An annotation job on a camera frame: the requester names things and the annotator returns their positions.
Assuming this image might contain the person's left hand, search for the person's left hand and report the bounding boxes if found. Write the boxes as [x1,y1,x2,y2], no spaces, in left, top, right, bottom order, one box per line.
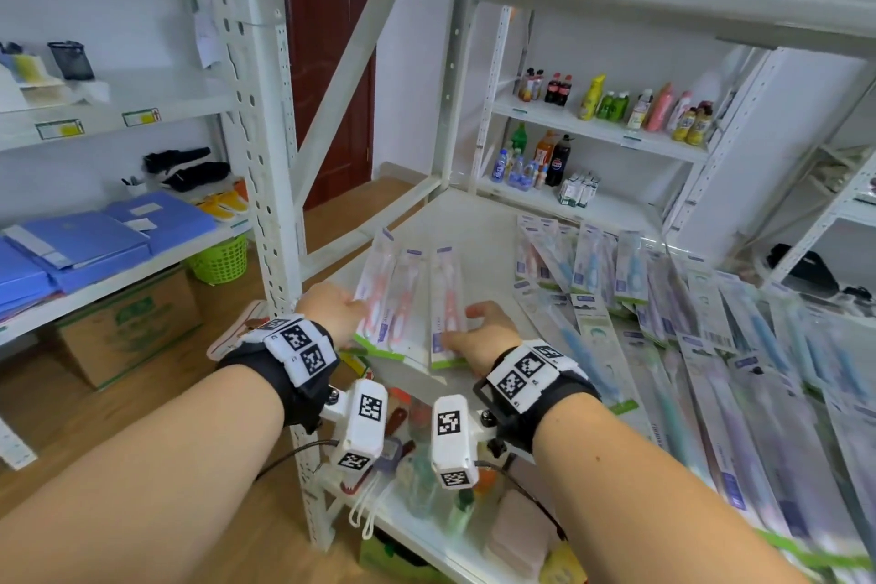
[294,282,369,350]

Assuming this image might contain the person's right hand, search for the person's right hand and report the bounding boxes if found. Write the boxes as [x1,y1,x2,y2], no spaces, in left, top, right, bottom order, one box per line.
[440,299,524,380]

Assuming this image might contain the white metal shelf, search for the white metal shelf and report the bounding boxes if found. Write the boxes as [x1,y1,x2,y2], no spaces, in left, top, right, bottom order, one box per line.
[194,0,876,584]

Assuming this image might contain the pile of mixed toothbrush packets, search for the pile of mixed toothbrush packets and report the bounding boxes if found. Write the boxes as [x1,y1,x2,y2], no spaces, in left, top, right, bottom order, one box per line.
[513,214,876,584]

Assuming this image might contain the person's right forearm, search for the person's right forearm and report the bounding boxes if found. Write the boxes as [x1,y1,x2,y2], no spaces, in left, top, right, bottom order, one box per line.
[533,392,816,584]

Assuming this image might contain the person's left forearm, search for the person's left forearm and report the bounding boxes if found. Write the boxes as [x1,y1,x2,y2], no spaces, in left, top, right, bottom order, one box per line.
[0,364,286,584]

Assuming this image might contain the green plastic basket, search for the green plastic basket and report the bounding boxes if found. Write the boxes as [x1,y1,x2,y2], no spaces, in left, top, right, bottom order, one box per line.
[185,233,249,286]

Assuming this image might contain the yellow and orange shoes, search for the yellow and orange shoes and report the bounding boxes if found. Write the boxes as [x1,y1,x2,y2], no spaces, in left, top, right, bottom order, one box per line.
[198,179,251,222]

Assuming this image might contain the cluster of small white cartons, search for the cluster of small white cartons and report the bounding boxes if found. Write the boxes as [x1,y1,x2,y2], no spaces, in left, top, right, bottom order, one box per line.
[558,171,602,208]

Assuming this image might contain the cluster of water and soda bottles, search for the cluster of water and soda bottles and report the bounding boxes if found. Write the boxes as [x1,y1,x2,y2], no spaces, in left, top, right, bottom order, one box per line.
[491,123,575,192]

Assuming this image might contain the black shoes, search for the black shoes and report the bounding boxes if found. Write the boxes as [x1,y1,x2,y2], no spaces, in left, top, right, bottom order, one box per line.
[143,147,233,193]

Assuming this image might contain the green printed cardboard box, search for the green printed cardboard box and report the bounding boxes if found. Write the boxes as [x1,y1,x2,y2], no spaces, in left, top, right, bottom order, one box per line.
[37,265,203,391]

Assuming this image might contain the red-brown wooden door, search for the red-brown wooden door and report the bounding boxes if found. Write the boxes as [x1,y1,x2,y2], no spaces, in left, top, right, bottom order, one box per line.
[284,0,378,212]

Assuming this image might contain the white drinks shelving unit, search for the white drinks shelving unit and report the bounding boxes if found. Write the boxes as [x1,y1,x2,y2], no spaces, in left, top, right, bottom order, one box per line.
[472,5,781,243]

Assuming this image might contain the green bag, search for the green bag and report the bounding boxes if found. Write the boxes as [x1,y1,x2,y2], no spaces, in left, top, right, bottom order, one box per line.
[357,530,446,584]

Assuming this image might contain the stack of blue folders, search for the stack of blue folders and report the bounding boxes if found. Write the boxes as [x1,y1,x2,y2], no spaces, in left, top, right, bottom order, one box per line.
[0,190,219,318]

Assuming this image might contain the row of colourful bottles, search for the row of colourful bottles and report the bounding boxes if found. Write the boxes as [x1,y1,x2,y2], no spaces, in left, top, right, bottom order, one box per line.
[516,67,716,148]

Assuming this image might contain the hanging paper sheets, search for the hanging paper sheets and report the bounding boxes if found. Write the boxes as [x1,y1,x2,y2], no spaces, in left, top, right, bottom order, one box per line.
[193,8,222,68]

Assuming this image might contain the white stationery rack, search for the white stationery rack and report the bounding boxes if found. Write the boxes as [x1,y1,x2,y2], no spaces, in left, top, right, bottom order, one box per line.
[0,0,255,468]

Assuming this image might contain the black pouch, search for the black pouch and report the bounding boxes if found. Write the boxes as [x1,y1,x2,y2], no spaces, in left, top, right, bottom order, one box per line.
[766,243,840,296]

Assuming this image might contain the black mesh pen holder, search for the black mesh pen holder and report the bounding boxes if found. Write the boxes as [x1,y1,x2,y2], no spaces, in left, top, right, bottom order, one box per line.
[47,41,96,82]

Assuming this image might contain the white snack shelving unit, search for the white snack shelving unit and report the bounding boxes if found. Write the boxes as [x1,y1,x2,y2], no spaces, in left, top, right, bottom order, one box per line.
[759,138,876,304]

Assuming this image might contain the black left wrist strap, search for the black left wrist strap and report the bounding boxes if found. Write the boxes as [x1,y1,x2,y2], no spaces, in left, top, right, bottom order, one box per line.
[217,315,340,434]

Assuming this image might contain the black wrist strap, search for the black wrist strap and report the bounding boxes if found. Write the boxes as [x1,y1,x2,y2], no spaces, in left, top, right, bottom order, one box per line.
[473,338,602,462]
[217,315,340,434]

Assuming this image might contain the black right wrist strap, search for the black right wrist strap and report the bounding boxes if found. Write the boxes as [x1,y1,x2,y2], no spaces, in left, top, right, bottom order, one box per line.
[473,338,602,462]

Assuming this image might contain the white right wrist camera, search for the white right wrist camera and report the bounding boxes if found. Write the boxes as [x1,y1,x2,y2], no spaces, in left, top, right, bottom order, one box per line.
[429,395,495,490]

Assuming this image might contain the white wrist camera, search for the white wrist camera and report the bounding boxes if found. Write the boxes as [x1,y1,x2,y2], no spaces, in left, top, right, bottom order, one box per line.
[321,379,390,476]
[429,395,495,490]

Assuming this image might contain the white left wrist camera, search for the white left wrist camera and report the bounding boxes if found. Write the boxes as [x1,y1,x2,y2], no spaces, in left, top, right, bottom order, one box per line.
[321,379,390,476]

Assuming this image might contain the black left camera cable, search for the black left camera cable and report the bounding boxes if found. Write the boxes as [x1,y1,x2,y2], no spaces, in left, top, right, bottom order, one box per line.
[256,439,340,482]

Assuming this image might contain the black camera cable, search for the black camera cable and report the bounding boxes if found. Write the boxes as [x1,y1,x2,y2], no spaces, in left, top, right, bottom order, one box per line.
[256,439,340,482]
[475,460,569,540]

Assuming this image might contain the black right camera cable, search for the black right camera cable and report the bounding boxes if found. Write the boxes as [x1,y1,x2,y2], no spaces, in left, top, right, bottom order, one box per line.
[475,460,569,540]

